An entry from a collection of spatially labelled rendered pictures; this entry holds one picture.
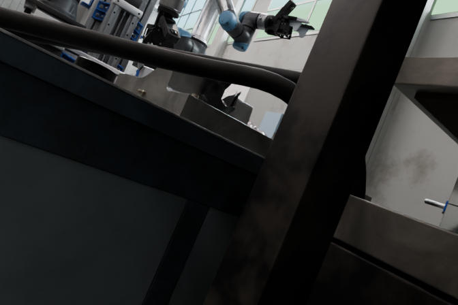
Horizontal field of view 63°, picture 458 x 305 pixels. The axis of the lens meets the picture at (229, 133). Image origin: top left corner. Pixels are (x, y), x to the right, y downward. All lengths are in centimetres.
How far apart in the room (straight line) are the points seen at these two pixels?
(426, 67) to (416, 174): 265
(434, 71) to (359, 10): 31
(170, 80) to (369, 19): 61
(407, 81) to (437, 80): 5
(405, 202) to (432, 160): 39
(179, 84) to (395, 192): 264
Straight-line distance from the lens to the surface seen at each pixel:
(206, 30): 194
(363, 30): 35
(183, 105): 77
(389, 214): 48
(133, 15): 185
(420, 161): 331
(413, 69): 68
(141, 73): 123
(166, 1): 124
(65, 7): 166
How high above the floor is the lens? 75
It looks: 5 degrees up
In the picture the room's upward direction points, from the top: 24 degrees clockwise
